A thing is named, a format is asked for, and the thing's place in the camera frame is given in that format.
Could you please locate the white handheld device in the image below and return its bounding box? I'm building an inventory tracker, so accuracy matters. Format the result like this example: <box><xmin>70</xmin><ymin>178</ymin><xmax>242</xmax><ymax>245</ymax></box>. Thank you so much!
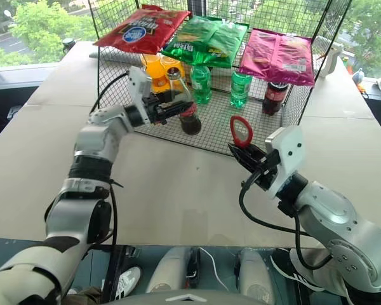
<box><xmin>313</xmin><ymin>35</ymin><xmax>344</xmax><ymax>79</ymax></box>

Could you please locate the red chips bag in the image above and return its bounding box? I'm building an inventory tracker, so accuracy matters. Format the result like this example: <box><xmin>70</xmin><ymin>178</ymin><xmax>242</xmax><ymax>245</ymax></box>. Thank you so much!
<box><xmin>93</xmin><ymin>4</ymin><xmax>192</xmax><ymax>55</ymax></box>

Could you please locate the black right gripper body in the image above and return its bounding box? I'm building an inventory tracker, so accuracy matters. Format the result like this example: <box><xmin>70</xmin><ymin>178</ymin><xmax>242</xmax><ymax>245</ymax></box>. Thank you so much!
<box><xmin>251</xmin><ymin>148</ymin><xmax>281</xmax><ymax>192</ymax></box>

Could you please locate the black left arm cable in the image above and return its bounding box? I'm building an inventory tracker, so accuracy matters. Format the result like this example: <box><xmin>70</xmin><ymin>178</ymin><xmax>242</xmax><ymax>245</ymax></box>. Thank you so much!
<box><xmin>89</xmin><ymin>72</ymin><xmax>130</xmax><ymax>116</ymax></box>

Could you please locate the thin white cable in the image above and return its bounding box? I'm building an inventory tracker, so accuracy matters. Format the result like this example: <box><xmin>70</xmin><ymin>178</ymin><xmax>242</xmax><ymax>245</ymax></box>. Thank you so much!
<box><xmin>199</xmin><ymin>247</ymin><xmax>232</xmax><ymax>294</ymax></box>

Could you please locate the green soda bottle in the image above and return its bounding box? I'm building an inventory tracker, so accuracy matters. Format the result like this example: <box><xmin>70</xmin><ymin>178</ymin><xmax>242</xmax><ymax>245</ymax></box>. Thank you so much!
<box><xmin>189</xmin><ymin>64</ymin><xmax>213</xmax><ymax>106</ymax></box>
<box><xmin>229</xmin><ymin>71</ymin><xmax>253</xmax><ymax>109</ymax></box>

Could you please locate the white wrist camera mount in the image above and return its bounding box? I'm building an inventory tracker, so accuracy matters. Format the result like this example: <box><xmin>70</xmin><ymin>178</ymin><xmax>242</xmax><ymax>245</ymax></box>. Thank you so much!
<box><xmin>264</xmin><ymin>125</ymin><xmax>306</xmax><ymax>200</ymax></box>
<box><xmin>128</xmin><ymin>65</ymin><xmax>154</xmax><ymax>125</ymax></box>

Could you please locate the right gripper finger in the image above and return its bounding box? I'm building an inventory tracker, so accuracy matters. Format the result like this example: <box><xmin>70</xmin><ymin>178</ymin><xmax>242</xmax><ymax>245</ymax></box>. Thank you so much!
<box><xmin>227</xmin><ymin>142</ymin><xmax>268</xmax><ymax>163</ymax></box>
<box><xmin>232</xmin><ymin>151</ymin><xmax>265</xmax><ymax>176</ymax></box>

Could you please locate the black white striped sneaker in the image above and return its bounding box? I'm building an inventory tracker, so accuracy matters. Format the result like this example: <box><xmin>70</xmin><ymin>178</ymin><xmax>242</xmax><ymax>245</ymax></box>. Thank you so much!
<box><xmin>269</xmin><ymin>248</ymin><xmax>325</xmax><ymax>292</ymax></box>

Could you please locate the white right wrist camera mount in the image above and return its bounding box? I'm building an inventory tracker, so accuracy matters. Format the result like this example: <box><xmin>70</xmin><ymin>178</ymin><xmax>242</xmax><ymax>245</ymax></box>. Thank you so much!
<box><xmin>264</xmin><ymin>125</ymin><xmax>306</xmax><ymax>200</ymax></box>

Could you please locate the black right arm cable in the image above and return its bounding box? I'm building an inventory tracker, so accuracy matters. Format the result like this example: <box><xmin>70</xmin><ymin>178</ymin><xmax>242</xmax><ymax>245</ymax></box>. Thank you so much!
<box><xmin>238</xmin><ymin>170</ymin><xmax>333</xmax><ymax>271</ymax></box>

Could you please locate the black wire grid rack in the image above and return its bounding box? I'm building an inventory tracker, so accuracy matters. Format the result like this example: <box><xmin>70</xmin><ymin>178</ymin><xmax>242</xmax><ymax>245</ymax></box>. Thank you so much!
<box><xmin>88</xmin><ymin>0</ymin><xmax>354</xmax><ymax>157</ymax></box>

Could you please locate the pink chips bag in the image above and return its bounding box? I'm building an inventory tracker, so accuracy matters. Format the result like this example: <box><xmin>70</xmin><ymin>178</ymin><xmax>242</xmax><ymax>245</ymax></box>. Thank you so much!
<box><xmin>238</xmin><ymin>28</ymin><xmax>316</xmax><ymax>88</ymax></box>

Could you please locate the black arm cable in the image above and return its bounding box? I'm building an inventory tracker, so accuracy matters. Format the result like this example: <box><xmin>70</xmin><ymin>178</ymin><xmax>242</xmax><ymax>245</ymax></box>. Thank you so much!
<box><xmin>238</xmin><ymin>170</ymin><xmax>333</xmax><ymax>271</ymax></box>
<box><xmin>89</xmin><ymin>72</ymin><xmax>130</xmax><ymax>116</ymax></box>

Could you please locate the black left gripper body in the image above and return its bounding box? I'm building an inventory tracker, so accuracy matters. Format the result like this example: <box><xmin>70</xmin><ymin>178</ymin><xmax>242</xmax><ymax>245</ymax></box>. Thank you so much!
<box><xmin>142</xmin><ymin>93</ymin><xmax>166</xmax><ymax>126</ymax></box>

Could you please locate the red bottle opener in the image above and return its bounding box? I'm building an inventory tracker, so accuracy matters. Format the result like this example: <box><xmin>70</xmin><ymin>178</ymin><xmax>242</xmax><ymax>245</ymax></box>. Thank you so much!
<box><xmin>229</xmin><ymin>115</ymin><xmax>255</xmax><ymax>149</ymax></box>

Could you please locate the small grey toy figure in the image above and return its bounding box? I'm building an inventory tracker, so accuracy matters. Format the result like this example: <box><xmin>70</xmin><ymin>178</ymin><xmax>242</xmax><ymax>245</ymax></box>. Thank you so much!
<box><xmin>351</xmin><ymin>68</ymin><xmax>366</xmax><ymax>86</ymax></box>

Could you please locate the white rounded robot leg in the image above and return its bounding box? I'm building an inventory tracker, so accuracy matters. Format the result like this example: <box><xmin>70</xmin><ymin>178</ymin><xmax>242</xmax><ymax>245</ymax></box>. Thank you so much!
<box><xmin>145</xmin><ymin>246</ymin><xmax>192</xmax><ymax>294</ymax></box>
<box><xmin>237</xmin><ymin>248</ymin><xmax>276</xmax><ymax>305</ymax></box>

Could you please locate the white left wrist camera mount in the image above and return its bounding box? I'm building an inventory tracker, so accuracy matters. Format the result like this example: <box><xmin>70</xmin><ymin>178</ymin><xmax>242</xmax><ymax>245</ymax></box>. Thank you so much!
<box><xmin>128</xmin><ymin>65</ymin><xmax>154</xmax><ymax>125</ymax></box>

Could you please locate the grey robot torso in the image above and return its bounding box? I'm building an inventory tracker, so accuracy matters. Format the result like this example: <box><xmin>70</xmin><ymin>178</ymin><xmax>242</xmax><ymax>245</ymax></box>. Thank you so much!
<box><xmin>113</xmin><ymin>288</ymin><xmax>276</xmax><ymax>305</ymax></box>

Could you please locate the glass cola bottle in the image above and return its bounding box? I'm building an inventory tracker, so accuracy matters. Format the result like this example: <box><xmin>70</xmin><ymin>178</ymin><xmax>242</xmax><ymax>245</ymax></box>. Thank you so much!
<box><xmin>165</xmin><ymin>67</ymin><xmax>203</xmax><ymax>136</ymax></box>

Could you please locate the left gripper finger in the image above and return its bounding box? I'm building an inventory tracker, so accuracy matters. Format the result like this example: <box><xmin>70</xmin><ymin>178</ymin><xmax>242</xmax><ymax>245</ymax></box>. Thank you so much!
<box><xmin>158</xmin><ymin>90</ymin><xmax>184</xmax><ymax>105</ymax></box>
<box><xmin>160</xmin><ymin>100</ymin><xmax>196</xmax><ymax>125</ymax></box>

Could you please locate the plastic cola bottle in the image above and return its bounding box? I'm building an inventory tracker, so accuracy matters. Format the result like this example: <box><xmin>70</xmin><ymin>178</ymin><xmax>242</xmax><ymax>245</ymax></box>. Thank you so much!
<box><xmin>261</xmin><ymin>81</ymin><xmax>290</xmax><ymax>116</ymax></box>

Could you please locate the green chips bag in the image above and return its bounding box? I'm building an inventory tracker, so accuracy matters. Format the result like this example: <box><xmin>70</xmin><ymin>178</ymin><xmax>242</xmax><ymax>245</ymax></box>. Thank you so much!
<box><xmin>161</xmin><ymin>15</ymin><xmax>250</xmax><ymax>70</ymax></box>

